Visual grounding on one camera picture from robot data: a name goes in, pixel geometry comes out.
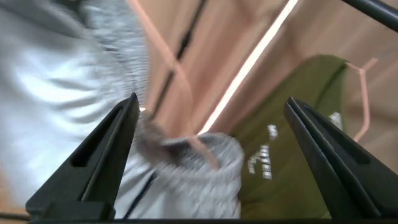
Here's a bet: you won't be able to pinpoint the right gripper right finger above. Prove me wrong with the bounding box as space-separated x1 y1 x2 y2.
284 96 398 218

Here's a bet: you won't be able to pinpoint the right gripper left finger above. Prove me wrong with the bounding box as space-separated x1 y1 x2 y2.
25 93 140 220

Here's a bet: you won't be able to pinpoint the pink clothes hanger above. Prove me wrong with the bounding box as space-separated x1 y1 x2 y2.
127 0 221 170
345 57 379 142

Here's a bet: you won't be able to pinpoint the pale grey shorts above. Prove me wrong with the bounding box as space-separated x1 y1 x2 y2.
0 0 245 219

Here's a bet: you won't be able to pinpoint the green printed t-shirt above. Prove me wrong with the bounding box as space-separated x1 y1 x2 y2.
231 54 348 220

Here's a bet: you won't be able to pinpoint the black clothes rack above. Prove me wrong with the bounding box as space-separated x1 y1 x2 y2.
152 0 398 119

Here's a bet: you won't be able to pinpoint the beige curtain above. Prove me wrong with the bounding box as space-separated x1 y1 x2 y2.
136 0 398 175

